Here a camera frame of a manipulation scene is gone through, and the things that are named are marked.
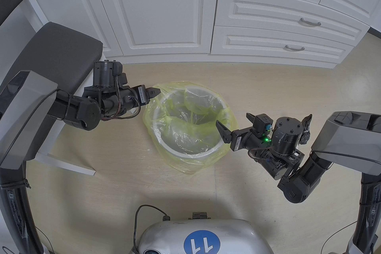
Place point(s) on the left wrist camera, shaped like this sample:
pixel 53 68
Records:
pixel 122 80

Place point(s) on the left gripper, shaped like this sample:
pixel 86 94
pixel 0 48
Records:
pixel 131 98

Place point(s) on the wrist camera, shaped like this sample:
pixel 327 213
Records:
pixel 122 80
pixel 263 122

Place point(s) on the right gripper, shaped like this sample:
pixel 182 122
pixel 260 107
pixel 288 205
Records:
pixel 253 141

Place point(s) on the yellow plastic bag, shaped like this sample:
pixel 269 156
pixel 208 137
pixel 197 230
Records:
pixel 178 127

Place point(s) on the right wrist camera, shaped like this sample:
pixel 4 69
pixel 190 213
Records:
pixel 263 122

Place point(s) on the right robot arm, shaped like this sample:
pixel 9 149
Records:
pixel 345 139

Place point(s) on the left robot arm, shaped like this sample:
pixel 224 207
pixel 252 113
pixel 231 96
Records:
pixel 26 116

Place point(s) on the white trash bin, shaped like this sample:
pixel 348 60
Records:
pixel 190 154

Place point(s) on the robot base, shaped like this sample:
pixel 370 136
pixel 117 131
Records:
pixel 166 235

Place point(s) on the white chair grey seat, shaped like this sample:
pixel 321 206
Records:
pixel 59 47

